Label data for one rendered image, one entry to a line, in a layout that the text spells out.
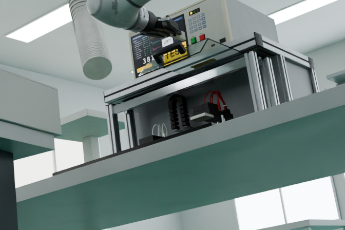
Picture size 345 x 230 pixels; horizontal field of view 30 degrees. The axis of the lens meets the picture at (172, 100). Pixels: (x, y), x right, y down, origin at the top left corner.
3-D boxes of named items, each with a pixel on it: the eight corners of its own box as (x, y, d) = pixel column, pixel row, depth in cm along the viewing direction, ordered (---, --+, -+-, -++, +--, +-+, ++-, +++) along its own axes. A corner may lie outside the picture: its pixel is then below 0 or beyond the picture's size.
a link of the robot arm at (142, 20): (140, 23, 197) (152, 27, 202) (136, -4, 200) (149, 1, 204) (118, 33, 202) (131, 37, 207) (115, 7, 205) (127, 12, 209)
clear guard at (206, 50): (200, 52, 190) (197, 33, 192) (138, 76, 204) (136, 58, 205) (255, 72, 216) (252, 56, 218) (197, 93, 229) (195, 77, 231)
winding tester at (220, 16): (231, 44, 218) (221, -11, 224) (134, 82, 242) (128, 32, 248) (284, 66, 249) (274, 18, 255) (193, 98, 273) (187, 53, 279)
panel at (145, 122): (292, 138, 213) (275, 55, 221) (140, 181, 249) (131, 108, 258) (294, 139, 213) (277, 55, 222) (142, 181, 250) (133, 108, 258)
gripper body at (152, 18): (131, 35, 206) (149, 41, 214) (151, 25, 202) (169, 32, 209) (128, 13, 209) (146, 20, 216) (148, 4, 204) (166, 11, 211)
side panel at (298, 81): (298, 145, 212) (280, 54, 222) (290, 147, 214) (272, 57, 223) (332, 152, 234) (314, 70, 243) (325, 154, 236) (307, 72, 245)
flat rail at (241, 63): (251, 63, 209) (249, 54, 209) (111, 115, 243) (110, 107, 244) (252, 64, 209) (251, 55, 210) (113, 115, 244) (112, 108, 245)
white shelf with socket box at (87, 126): (96, 207, 282) (86, 108, 295) (40, 222, 302) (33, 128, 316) (147, 208, 309) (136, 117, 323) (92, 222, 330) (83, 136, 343)
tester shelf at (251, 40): (256, 44, 209) (254, 31, 210) (104, 102, 246) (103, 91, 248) (314, 70, 244) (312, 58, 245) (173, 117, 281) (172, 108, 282)
